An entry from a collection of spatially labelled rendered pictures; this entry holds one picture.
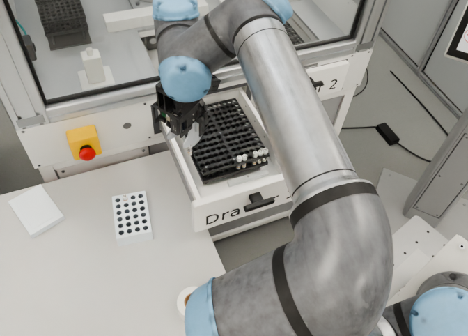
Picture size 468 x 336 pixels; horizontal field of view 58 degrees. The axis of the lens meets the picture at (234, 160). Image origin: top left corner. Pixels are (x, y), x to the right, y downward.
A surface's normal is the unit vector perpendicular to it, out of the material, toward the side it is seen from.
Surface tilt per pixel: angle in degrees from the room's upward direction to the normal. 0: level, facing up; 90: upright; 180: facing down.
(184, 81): 90
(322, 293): 31
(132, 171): 0
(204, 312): 42
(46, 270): 0
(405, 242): 0
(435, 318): 35
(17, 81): 90
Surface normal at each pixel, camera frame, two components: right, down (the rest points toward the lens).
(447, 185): -0.44, 0.68
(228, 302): -0.59, -0.49
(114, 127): 0.38, 0.73
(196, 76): 0.17, 0.77
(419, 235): 0.05, -0.63
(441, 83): -0.94, 0.22
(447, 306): -0.38, -0.22
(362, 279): 0.24, -0.09
